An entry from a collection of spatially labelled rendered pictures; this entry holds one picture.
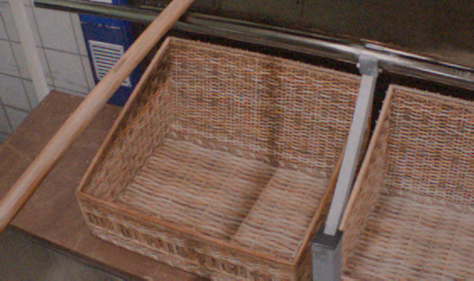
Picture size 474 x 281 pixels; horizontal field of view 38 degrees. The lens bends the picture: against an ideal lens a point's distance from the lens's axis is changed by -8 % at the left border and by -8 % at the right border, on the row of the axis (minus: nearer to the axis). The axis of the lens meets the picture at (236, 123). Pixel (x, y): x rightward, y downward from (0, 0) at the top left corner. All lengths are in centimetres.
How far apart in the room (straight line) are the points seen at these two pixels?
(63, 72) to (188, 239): 88
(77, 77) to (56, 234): 60
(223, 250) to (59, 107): 88
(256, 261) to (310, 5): 58
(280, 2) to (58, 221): 77
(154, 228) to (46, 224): 37
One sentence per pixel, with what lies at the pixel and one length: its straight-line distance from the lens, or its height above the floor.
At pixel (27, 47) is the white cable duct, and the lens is 226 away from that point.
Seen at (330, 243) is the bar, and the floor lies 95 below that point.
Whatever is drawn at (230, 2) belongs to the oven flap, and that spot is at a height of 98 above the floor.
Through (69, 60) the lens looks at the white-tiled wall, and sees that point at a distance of 219.
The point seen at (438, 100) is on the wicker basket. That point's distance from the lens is 163.
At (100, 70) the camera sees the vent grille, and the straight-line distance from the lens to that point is 208.
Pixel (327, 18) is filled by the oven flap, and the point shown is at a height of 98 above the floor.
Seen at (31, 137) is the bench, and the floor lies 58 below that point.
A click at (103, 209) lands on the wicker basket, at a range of 165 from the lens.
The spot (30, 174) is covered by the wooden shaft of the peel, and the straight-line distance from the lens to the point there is 104.
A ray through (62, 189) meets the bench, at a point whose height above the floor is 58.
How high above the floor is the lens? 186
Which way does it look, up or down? 40 degrees down
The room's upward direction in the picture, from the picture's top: 8 degrees counter-clockwise
